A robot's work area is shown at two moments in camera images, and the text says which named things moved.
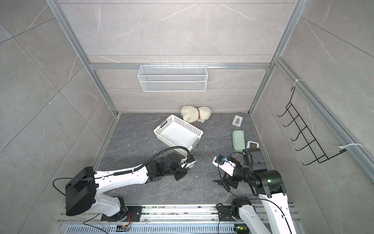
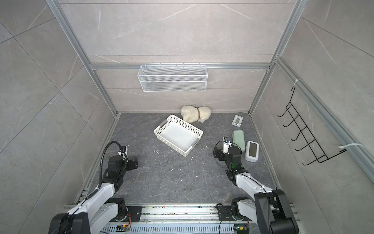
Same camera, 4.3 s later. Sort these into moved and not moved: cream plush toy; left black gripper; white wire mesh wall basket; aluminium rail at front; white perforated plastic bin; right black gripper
Moved: right black gripper; left black gripper
Not moved: cream plush toy; white wire mesh wall basket; white perforated plastic bin; aluminium rail at front
